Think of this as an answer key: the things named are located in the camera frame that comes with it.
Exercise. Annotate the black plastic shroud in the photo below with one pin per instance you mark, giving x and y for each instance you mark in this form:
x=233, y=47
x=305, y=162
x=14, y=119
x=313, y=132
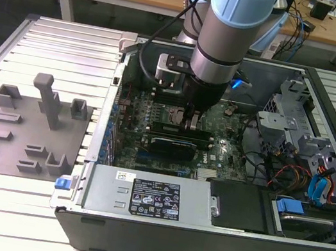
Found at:
x=238, y=206

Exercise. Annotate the hard disk in blue carrier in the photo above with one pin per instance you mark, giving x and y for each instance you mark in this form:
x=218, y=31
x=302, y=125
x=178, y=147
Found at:
x=287, y=205

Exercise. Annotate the green motherboard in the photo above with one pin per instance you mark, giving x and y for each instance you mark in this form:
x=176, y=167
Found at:
x=235, y=150

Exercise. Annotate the small black cube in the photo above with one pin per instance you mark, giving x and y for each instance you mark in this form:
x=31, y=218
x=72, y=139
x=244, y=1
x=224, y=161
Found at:
x=321, y=11

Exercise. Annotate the grey parts rack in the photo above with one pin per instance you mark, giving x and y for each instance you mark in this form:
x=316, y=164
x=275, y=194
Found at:
x=22, y=139

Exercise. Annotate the white grey wrist camera box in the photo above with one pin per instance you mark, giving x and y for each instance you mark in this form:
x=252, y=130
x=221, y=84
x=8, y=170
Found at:
x=168, y=67

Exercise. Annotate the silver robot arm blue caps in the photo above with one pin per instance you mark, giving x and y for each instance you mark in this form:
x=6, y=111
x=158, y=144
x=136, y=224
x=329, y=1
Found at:
x=222, y=37

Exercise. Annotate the black open PC case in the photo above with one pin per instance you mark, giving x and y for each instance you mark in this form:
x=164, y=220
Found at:
x=198, y=248

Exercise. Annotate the grey metal drive cage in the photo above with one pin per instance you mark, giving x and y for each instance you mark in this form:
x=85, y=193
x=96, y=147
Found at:
x=278, y=119

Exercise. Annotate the round coin cell battery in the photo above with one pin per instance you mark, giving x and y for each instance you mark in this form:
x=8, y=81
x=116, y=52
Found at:
x=229, y=111

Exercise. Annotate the black RAM slot bank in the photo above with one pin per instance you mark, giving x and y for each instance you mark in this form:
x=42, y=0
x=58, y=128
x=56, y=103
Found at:
x=166, y=97
x=210, y=145

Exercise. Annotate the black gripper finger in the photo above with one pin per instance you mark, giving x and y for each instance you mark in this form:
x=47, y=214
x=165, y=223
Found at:
x=187, y=114
x=194, y=122

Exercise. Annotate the black power supply label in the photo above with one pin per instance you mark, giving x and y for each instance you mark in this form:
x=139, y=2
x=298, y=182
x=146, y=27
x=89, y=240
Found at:
x=155, y=199

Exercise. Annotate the small white sticker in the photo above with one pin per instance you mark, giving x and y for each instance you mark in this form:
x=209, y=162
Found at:
x=124, y=176

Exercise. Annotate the small flat black device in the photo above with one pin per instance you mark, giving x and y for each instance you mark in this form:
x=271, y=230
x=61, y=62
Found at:
x=309, y=27

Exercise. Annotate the silver power supply box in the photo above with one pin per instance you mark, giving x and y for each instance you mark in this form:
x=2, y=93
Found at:
x=104, y=192

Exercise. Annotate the grey plastic corner bracket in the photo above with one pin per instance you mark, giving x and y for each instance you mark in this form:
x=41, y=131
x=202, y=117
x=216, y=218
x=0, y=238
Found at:
x=127, y=40

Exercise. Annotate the silver finned chipset heatsink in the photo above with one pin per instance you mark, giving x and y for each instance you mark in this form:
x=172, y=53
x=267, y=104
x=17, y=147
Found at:
x=206, y=174

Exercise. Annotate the black graphics card blue stripe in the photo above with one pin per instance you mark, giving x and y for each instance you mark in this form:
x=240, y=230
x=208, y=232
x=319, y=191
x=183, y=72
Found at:
x=172, y=147

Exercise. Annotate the blue case latch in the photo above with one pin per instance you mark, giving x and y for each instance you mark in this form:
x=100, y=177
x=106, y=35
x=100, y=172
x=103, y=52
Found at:
x=61, y=183

